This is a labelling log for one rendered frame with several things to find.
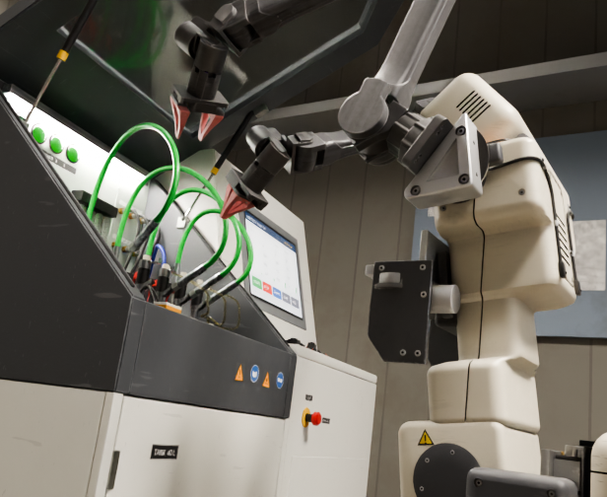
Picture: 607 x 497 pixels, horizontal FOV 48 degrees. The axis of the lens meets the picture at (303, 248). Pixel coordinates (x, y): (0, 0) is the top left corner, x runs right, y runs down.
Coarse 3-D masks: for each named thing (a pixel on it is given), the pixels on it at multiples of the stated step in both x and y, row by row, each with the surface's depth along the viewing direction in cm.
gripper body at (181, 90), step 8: (192, 72) 131; (200, 72) 130; (208, 72) 130; (192, 80) 131; (200, 80) 130; (208, 80) 130; (216, 80) 131; (176, 88) 133; (184, 88) 134; (192, 88) 132; (200, 88) 131; (208, 88) 131; (216, 88) 133; (184, 96) 131; (192, 96) 132; (200, 96) 132; (208, 96) 132; (216, 96) 136; (208, 104) 133; (216, 104) 134; (224, 104) 134
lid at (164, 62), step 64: (64, 0) 145; (128, 0) 153; (192, 0) 160; (384, 0) 181; (0, 64) 154; (64, 64) 160; (128, 64) 170; (192, 64) 178; (256, 64) 187; (320, 64) 193; (128, 128) 187; (192, 128) 200
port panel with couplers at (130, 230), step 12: (120, 192) 193; (120, 204) 193; (144, 204) 203; (120, 216) 193; (132, 216) 196; (132, 228) 198; (108, 240) 189; (132, 240) 198; (120, 252) 193; (132, 264) 198
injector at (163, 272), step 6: (162, 270) 165; (162, 276) 164; (168, 276) 165; (162, 282) 164; (168, 282) 165; (156, 288) 164; (162, 288) 164; (162, 294) 164; (168, 294) 164; (156, 300) 164; (162, 300) 164
